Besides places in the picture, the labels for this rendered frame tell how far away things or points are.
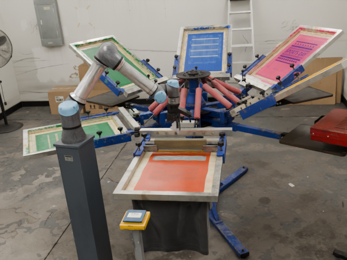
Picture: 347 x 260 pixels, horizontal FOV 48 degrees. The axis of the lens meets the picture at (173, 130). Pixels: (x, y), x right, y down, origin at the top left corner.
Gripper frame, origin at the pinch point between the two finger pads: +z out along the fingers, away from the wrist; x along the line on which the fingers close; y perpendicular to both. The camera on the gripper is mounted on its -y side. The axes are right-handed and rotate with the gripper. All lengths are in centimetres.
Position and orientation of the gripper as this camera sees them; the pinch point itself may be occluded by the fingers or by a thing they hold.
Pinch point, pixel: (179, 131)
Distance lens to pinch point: 260.9
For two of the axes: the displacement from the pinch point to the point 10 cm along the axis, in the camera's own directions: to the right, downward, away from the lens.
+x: -1.5, 3.8, -9.1
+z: 0.7, 9.3, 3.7
